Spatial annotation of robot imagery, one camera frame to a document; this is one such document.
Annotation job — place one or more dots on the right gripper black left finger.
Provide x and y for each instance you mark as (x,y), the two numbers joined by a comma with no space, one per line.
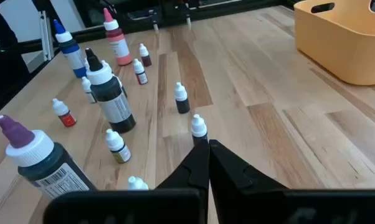
(112,208)

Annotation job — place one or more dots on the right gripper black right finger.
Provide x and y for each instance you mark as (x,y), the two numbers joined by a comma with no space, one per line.
(299,208)

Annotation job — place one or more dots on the small white-capped dropper bottle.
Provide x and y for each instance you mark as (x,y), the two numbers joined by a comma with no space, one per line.
(137,184)

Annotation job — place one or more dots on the small maroon dropper bottle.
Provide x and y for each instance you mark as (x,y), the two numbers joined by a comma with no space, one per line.
(145,57)

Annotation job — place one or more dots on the small yellow-green dropper bottle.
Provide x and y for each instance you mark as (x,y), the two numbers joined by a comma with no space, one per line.
(119,151)

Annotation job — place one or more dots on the small red dropper bottle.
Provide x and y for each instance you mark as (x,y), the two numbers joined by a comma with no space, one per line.
(140,74)

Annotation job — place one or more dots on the large violet food coloring bottle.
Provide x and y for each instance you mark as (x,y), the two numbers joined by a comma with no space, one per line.
(41,161)

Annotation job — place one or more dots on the small black dropper bottle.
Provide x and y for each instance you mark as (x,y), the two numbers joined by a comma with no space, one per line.
(182,104)

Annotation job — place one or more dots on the small orange-red dropper bottle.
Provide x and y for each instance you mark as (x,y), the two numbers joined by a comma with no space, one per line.
(67,119)

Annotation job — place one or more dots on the large black food coloring bottle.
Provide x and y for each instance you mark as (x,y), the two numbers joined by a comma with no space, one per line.
(112,99)

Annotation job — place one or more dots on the large blue food coloring bottle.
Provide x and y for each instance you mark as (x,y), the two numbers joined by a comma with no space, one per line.
(70,51)

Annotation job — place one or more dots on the small blue dropper bottle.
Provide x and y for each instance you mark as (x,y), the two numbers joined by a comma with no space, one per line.
(87,87)

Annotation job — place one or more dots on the large pink food coloring bottle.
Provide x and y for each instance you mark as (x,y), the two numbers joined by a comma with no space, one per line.
(119,45)

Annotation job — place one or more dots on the yellow plastic bin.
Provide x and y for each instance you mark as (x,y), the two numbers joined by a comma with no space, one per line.
(337,46)

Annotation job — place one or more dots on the black bulky equipment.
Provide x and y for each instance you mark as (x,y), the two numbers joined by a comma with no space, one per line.
(3,68)

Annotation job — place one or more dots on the silver aluminium frame post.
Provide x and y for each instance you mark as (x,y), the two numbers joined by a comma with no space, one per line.
(46,37)

